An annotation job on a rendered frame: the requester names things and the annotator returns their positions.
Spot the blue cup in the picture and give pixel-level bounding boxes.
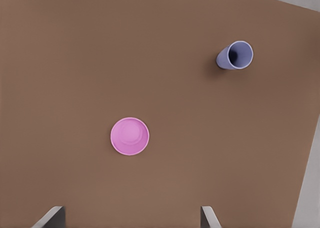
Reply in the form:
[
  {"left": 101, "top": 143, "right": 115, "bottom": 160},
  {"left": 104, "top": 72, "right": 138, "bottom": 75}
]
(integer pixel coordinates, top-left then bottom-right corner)
[{"left": 216, "top": 40, "right": 254, "bottom": 71}]

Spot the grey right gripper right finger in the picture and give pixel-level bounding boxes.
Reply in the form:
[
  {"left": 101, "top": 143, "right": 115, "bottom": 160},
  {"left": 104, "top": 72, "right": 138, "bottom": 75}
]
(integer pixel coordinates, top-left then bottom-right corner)
[{"left": 200, "top": 205, "right": 222, "bottom": 228}]

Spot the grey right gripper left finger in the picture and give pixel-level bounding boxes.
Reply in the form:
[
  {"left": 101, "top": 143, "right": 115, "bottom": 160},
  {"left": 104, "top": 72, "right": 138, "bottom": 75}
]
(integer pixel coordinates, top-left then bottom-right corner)
[{"left": 30, "top": 205, "right": 66, "bottom": 228}]

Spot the pink bowl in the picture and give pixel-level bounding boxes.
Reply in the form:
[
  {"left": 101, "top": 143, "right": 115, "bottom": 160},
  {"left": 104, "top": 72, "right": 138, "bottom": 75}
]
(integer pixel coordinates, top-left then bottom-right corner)
[{"left": 110, "top": 117, "right": 151, "bottom": 156}]

